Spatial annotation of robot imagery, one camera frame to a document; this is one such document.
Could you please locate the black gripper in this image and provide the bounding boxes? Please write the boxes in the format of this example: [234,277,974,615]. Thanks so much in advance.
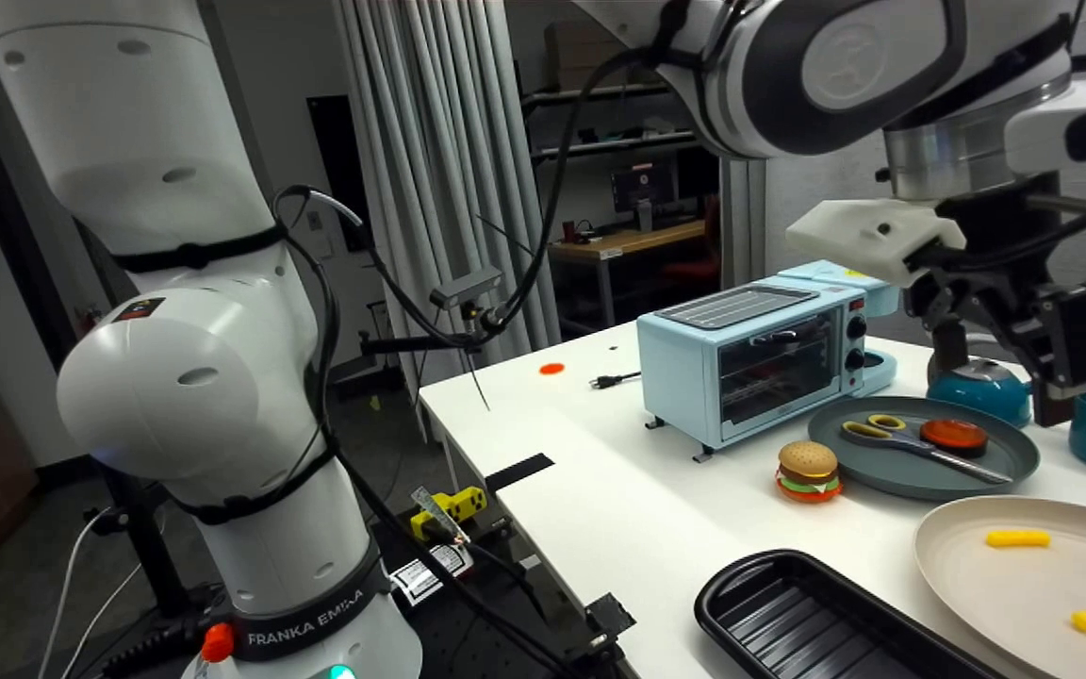
[914,172,1086,431]

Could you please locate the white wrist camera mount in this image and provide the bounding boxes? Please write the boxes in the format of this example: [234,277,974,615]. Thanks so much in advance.
[785,198,969,291]

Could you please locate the metal storage shelf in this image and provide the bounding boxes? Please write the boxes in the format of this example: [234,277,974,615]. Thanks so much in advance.
[519,14,728,332]

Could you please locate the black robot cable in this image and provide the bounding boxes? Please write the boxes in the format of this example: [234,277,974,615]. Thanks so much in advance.
[272,0,747,381]

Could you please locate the blue pot with handle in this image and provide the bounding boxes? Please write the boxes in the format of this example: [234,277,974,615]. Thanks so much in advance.
[928,354,1035,431]

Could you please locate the dark computer monitor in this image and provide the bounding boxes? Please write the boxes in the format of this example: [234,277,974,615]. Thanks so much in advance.
[610,162,686,232]

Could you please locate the dark teal plate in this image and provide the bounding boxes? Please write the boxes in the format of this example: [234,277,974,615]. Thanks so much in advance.
[802,394,1045,504]

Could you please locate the yellow clamp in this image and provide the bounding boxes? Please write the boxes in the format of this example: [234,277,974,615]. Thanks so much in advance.
[406,484,493,548]

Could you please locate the wooden desk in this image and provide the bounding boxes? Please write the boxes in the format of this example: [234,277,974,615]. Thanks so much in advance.
[552,218,713,332]

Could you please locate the light blue toaster oven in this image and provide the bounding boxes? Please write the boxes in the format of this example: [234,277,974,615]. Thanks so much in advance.
[635,257,906,457]

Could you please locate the silver metal clamp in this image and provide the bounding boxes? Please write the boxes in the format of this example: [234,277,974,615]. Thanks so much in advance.
[384,542,480,609]

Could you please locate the white curtain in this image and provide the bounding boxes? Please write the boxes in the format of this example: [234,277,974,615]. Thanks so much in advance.
[332,0,567,408]

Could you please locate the white floor cable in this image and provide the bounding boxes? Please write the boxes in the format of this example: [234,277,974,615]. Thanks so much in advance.
[30,502,142,679]

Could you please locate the black plastic tray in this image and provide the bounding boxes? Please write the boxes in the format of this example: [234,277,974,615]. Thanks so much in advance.
[690,548,1010,679]

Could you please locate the red round toy slice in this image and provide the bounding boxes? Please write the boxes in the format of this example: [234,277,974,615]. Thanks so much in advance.
[917,415,991,460]

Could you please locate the red capped white bottle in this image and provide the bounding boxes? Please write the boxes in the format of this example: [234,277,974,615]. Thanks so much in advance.
[180,618,249,679]

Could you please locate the toy burger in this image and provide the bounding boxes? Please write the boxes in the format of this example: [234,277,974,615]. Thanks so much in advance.
[773,439,849,504]

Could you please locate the cream round plate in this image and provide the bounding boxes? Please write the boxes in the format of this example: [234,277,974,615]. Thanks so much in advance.
[914,489,1086,679]

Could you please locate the black tape strip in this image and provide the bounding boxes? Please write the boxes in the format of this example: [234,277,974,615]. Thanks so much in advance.
[583,591,641,643]
[483,449,557,496]

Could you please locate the yellow handled scissors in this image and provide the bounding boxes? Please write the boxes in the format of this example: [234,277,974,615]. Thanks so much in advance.
[837,410,1021,488]

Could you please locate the camera on black stand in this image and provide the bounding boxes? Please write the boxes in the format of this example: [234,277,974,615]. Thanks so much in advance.
[357,267,508,420]

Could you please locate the cardboard box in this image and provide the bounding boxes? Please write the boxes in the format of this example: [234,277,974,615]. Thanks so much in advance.
[548,14,635,92]

